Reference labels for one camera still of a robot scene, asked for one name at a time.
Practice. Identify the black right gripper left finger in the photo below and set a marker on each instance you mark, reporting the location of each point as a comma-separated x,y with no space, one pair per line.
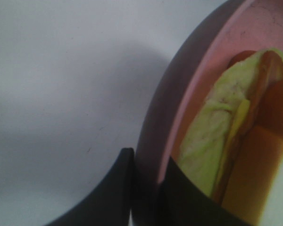
110,202

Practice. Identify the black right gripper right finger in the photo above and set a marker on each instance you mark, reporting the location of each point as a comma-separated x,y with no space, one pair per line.
181,203

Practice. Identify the white bread sandwich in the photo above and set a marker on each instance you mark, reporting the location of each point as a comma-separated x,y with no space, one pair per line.
231,149

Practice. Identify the pink plate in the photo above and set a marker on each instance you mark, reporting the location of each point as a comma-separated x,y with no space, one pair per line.
234,26

